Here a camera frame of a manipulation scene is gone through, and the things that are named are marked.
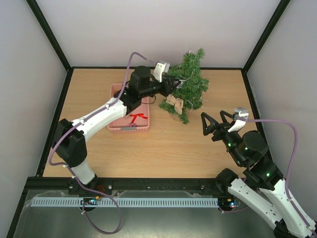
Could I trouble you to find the beige felt ornament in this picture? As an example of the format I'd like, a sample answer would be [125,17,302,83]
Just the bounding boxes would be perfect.
[166,94,184,115]

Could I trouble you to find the small green christmas tree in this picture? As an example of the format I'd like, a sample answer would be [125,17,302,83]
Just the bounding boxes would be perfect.
[159,48,210,124]

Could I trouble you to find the light blue cable duct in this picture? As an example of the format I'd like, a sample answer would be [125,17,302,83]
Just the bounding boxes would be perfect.
[31,197,218,208]

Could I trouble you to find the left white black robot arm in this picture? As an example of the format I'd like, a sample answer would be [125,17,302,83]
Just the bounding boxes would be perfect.
[48,62,181,192]

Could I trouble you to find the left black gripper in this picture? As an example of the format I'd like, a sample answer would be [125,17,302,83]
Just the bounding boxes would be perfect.
[140,75,182,99]

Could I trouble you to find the pink plastic basket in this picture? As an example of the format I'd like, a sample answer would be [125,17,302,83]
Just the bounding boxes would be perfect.
[107,97,150,133]

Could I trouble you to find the purple cable loop front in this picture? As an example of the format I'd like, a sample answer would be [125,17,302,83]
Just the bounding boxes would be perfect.
[80,190,124,235]

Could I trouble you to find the red ribbon bow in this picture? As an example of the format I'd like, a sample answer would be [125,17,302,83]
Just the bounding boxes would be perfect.
[130,113,148,123]

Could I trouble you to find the clear led string lights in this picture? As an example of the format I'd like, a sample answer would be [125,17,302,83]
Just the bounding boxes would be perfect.
[180,48,205,110]

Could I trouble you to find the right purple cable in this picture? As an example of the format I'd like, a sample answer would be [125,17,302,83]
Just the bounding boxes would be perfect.
[244,118,317,238]

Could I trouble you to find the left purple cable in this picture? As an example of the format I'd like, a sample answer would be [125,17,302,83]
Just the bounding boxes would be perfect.
[48,51,157,196]

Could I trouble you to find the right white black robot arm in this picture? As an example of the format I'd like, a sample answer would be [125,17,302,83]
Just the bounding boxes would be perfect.
[201,108,317,238]

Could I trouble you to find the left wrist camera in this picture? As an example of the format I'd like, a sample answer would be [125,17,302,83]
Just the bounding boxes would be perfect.
[153,61,170,82]

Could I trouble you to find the black frame rail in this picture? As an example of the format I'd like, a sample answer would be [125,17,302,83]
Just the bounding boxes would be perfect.
[23,177,230,198]

